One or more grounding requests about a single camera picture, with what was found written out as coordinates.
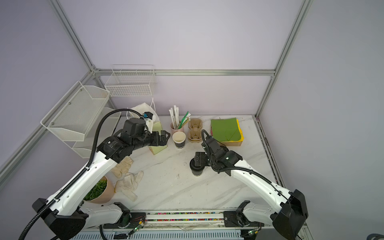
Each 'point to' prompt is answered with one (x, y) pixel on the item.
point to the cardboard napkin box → (237, 143)
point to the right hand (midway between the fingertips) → (199, 158)
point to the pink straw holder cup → (172, 130)
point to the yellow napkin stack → (241, 135)
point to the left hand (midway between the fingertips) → (161, 135)
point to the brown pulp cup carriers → (195, 134)
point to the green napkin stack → (225, 130)
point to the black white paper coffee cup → (197, 173)
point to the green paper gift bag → (143, 107)
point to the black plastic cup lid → (194, 167)
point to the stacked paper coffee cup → (179, 137)
